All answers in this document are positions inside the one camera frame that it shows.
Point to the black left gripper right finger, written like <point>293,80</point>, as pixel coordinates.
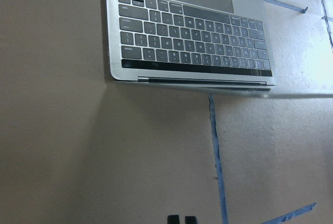
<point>190,220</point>

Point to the grey laptop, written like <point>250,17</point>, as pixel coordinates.
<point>255,48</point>

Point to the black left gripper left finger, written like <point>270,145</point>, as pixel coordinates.
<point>173,219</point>

